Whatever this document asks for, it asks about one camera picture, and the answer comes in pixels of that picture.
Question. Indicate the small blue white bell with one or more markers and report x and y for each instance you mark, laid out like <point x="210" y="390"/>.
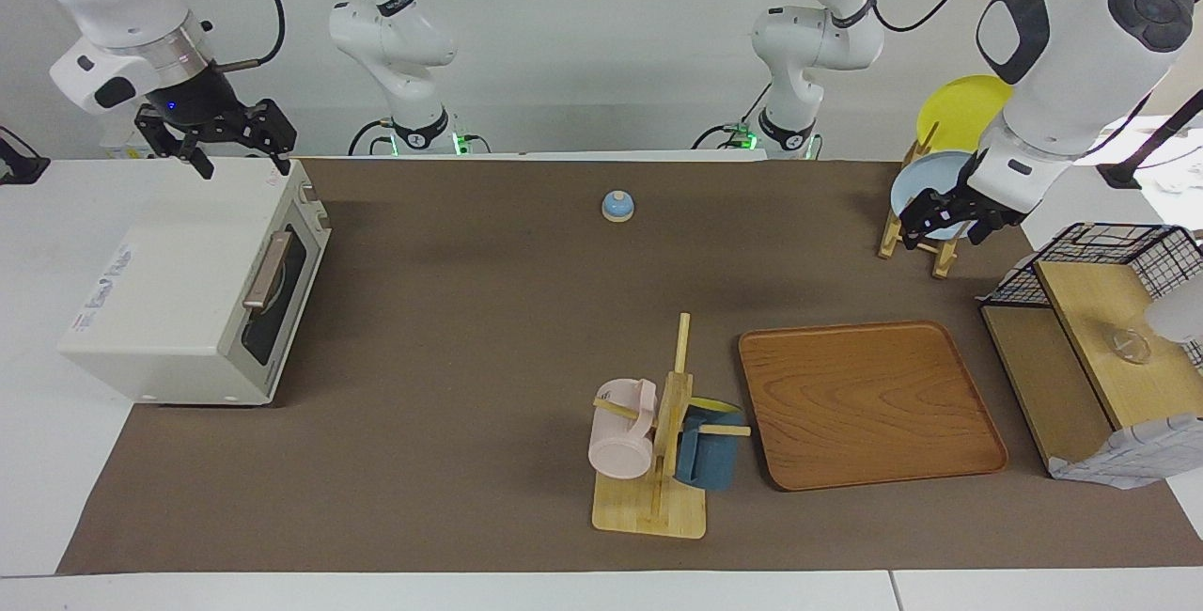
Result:
<point x="617" y="206"/>

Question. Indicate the dark blue mug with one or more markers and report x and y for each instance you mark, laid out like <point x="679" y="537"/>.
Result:
<point x="710" y="456"/>

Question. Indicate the white power box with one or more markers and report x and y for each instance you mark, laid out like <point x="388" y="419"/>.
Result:
<point x="127" y="150"/>

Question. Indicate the wooden dish rack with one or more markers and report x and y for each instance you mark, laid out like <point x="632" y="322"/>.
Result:
<point x="943" y="256"/>

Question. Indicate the clear glass cup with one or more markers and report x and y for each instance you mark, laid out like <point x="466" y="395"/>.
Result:
<point x="1129" y="345"/>

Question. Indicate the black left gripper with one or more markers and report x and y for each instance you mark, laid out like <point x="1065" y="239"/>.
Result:
<point x="963" y="202"/>

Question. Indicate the brown table mat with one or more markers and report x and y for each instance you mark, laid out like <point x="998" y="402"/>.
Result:
<point x="451" y="385"/>

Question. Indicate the brown wooden tray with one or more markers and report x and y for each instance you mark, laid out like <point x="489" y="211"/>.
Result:
<point x="869" y="404"/>

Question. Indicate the black clamp mount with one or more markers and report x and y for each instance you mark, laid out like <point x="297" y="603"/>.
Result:
<point x="19" y="164"/>

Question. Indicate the white checkered cloth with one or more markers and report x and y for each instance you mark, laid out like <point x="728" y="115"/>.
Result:
<point x="1137" y="461"/>

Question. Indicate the white toaster oven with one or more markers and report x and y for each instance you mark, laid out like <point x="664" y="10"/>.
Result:
<point x="188" y="282"/>

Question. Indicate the light blue plate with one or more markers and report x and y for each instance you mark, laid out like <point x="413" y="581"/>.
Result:
<point x="926" y="180"/>

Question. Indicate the wooden mug tree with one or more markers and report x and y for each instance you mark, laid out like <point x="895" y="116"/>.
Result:
<point x="669" y="404"/>

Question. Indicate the pink mug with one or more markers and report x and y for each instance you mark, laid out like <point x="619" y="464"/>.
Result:
<point x="620" y="432"/>

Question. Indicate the yellow plate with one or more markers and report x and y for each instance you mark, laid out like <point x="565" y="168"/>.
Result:
<point x="959" y="108"/>

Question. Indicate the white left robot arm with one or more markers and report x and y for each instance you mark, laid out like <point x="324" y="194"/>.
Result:
<point x="1081" y="38"/>

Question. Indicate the white frosted cup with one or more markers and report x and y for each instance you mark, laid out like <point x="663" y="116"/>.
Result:
<point x="1179" y="315"/>

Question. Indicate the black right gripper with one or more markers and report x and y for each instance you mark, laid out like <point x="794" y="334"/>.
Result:
<point x="211" y="117"/>

